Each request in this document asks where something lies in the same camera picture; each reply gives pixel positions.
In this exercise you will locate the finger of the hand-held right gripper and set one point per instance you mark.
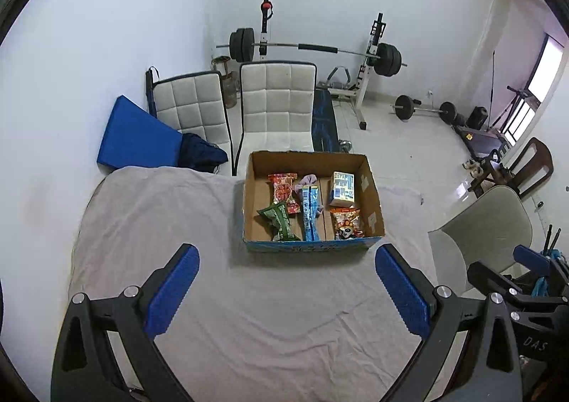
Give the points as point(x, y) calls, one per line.
point(489, 277)
point(531, 254)

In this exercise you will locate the red snack packet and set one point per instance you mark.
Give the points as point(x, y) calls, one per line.
point(283, 191)

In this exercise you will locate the blue white tissue pack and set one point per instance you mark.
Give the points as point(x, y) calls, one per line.
point(342, 188)

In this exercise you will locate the window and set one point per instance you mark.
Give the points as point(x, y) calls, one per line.
point(546, 68)

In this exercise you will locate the thin black pole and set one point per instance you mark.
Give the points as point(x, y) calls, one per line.
point(492, 86)

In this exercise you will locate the cardboard box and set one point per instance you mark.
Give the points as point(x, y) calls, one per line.
point(262, 188)

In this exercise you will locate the orange panda snack packet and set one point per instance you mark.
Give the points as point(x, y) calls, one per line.
point(346, 222)

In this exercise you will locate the dark blue garment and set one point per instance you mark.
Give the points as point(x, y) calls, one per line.
point(200, 155)

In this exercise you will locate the long barbell with black plates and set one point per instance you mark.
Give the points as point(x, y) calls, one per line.
point(284, 45)

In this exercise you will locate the chrome dumbbell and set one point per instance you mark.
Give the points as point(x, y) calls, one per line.
point(346, 145)

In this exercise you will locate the blue folded mat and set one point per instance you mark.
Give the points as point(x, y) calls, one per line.
point(138, 135)

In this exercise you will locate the black speaker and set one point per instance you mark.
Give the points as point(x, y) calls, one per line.
point(478, 117)

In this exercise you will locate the pair of white slippers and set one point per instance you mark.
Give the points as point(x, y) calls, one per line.
point(473, 165)

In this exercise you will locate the green snack packet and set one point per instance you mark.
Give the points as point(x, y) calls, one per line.
point(279, 220)

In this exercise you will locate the black weight bench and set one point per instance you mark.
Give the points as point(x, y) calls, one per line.
point(323, 122)

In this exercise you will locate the white bench press rack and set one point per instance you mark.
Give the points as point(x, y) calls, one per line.
point(364, 91)

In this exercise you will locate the black twin rods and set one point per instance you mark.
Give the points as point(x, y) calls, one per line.
point(548, 237)

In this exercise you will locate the grey shell chair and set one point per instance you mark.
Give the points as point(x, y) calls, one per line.
point(489, 224)

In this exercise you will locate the black treadmill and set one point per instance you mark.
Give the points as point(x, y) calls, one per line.
point(480, 140)

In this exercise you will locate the grey table cloth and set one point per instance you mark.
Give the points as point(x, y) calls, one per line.
point(178, 215)

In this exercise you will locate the brown wooden chair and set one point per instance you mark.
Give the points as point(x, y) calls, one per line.
point(540, 162)

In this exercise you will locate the white padded chair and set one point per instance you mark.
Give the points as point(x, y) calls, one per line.
point(191, 104)
point(275, 104)

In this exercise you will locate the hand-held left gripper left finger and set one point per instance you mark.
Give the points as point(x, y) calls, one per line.
point(173, 291)

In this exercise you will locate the long blue snack packet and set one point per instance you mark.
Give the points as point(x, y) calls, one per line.
point(310, 213)

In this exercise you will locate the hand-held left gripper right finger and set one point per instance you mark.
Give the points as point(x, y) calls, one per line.
point(402, 291)

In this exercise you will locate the short barbell with black plates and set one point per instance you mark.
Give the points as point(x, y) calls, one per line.
point(403, 106)

